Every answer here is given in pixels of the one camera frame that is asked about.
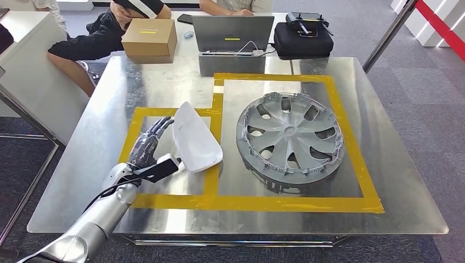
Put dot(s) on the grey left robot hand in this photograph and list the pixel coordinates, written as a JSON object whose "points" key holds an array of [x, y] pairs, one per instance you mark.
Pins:
{"points": [[145, 147]]}

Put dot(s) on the white plastic car part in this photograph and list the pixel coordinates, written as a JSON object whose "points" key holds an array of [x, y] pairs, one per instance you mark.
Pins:
{"points": [[196, 145]]}

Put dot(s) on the stainless steel workbench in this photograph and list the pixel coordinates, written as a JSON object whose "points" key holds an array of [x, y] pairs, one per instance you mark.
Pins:
{"points": [[399, 163]]}

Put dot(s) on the brown cardboard box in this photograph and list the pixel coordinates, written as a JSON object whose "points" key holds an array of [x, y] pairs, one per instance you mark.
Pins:
{"points": [[149, 40]]}

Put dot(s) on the person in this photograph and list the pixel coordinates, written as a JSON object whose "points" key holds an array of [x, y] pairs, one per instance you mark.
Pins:
{"points": [[94, 43]]}

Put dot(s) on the small round grey puck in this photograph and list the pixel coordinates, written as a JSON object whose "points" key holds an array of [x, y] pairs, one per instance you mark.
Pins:
{"points": [[188, 35]]}

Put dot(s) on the black phone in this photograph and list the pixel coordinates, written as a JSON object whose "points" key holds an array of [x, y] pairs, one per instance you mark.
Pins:
{"points": [[185, 19]]}

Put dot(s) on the white panel desk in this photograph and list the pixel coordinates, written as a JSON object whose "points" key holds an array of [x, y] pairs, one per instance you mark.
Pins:
{"points": [[32, 72]]}

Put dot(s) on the white VR headset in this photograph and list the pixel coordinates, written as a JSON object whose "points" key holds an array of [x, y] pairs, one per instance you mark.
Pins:
{"points": [[140, 7]]}

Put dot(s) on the grey laptop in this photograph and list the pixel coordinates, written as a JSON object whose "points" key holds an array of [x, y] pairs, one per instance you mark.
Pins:
{"points": [[232, 32]]}

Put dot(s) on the grey plastic wheel hubcap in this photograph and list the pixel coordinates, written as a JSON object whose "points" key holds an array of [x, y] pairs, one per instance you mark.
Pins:
{"points": [[290, 138]]}

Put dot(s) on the black bag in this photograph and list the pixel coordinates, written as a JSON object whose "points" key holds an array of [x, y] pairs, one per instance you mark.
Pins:
{"points": [[5, 40]]}

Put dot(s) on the black carrying case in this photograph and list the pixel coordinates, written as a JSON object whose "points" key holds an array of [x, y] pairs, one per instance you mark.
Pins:
{"points": [[303, 45]]}

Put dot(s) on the black remote controller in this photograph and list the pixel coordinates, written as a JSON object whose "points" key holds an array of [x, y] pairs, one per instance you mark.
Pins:
{"points": [[307, 20]]}

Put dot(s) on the slanted steel pole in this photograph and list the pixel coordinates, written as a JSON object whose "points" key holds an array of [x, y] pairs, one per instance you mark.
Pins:
{"points": [[388, 36]]}

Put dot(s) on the red and white barrier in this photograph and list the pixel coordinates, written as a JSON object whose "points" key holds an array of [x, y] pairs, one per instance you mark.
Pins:
{"points": [[436, 21]]}

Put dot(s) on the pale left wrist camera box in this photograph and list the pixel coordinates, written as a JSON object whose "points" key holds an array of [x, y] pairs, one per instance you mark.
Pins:
{"points": [[161, 170]]}

